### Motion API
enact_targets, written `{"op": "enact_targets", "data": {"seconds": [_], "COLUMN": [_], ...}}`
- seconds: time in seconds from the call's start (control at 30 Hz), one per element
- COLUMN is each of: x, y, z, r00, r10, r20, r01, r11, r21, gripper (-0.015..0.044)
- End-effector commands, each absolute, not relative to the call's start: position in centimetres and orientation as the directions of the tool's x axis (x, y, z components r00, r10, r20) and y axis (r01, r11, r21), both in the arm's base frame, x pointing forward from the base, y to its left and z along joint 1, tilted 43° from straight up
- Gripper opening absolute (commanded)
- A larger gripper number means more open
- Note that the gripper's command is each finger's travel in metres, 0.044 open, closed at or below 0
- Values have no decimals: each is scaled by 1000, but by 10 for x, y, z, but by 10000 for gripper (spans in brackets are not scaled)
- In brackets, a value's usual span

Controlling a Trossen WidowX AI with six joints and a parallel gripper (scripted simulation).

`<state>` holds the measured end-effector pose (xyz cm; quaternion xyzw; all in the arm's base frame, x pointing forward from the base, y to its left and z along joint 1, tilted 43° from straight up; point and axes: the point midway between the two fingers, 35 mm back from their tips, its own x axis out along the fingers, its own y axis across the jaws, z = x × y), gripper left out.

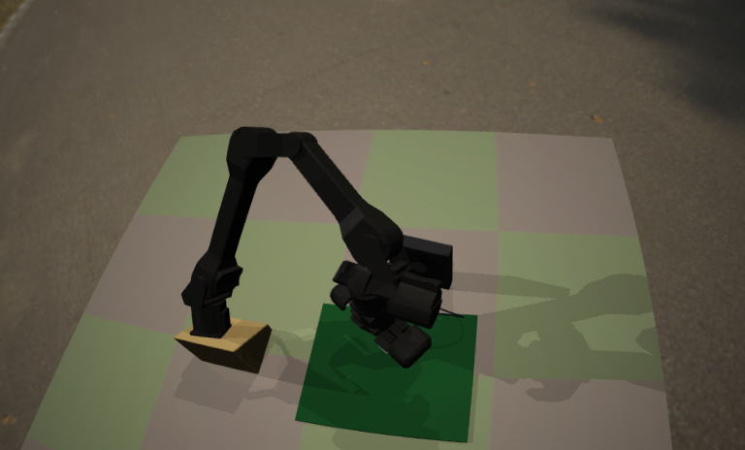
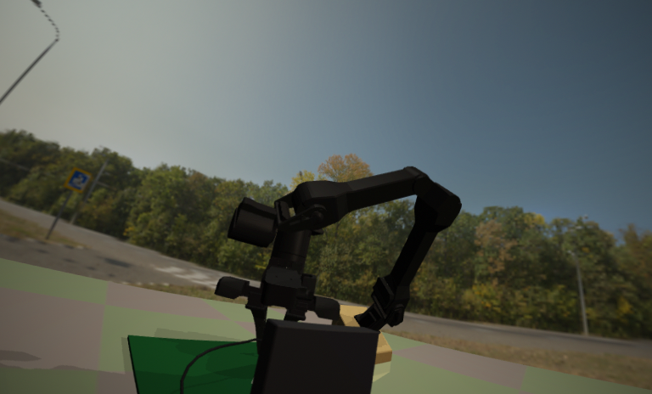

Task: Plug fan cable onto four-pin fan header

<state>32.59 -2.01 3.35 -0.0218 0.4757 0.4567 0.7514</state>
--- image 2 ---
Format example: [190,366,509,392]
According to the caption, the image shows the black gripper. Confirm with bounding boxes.
[214,250,340,339]

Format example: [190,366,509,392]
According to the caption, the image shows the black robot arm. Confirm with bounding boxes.
[228,166,462,334]

